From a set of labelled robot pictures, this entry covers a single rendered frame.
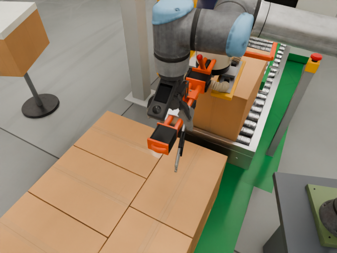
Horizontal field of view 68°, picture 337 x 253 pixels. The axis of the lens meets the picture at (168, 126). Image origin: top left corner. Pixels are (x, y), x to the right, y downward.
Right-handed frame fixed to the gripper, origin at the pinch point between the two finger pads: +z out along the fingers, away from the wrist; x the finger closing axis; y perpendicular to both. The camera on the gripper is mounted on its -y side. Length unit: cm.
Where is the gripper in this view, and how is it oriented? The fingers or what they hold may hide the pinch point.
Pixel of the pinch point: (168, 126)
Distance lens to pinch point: 79.2
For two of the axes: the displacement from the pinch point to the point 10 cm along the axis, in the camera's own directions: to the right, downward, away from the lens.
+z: 0.0, 6.9, 7.3
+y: 3.9, -6.7, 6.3
